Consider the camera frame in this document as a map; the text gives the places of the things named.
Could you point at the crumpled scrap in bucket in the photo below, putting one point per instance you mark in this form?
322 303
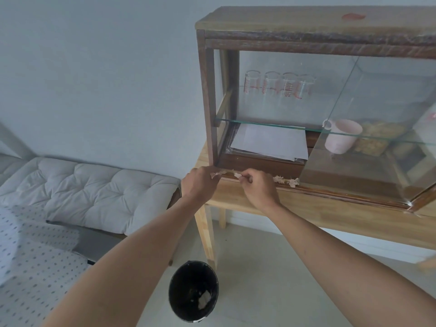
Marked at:
205 299

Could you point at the tray of yellow biscuits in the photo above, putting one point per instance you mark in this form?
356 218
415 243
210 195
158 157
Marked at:
376 137

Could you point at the light wooden table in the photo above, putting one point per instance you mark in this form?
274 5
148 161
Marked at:
340 217

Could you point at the person's left forearm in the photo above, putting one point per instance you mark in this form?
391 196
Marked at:
126 269

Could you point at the glass beaker with red marks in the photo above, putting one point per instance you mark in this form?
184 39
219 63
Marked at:
252 84
271 84
305 86
289 85

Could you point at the wooden glass display cabinet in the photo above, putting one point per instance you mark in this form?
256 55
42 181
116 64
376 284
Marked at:
306 30

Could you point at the white dotted bed sheet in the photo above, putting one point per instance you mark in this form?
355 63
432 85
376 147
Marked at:
30 262

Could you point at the person's right fingers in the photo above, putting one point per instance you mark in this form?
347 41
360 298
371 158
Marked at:
246 176

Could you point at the glass shelf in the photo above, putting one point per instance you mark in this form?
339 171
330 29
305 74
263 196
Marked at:
374 135

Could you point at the black plastic bucket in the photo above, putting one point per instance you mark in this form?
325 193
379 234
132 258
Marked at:
184 286

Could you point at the person's left fingers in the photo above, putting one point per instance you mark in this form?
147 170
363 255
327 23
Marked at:
212 175

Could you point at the white tufted cushion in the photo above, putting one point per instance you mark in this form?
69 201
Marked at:
88 190

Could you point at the white paper sheets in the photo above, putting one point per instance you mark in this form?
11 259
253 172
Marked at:
269 141

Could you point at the pink plastic mug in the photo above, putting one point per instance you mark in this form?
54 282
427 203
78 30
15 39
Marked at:
341 136

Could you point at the torn beige tape strip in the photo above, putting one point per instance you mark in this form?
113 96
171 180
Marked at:
225 173

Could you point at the person's right hand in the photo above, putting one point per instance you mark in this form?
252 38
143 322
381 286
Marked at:
260 192

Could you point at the person's right forearm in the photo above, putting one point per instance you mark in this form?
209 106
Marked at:
344 269

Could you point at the person's left hand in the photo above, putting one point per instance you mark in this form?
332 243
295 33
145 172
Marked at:
196 185

